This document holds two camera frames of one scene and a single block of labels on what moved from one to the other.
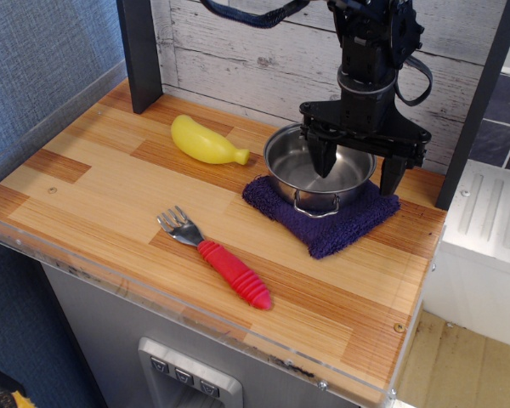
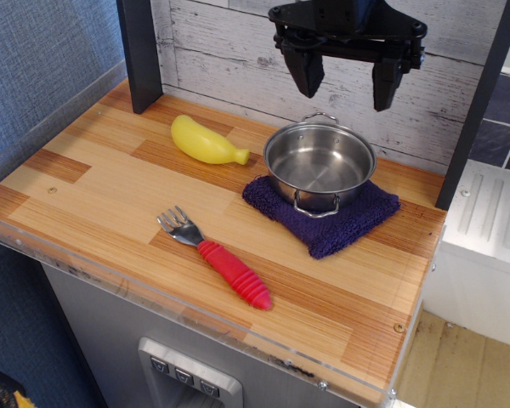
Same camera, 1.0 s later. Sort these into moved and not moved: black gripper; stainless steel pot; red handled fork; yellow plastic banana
Moved: black gripper
Not moved: stainless steel pot; yellow plastic banana; red handled fork
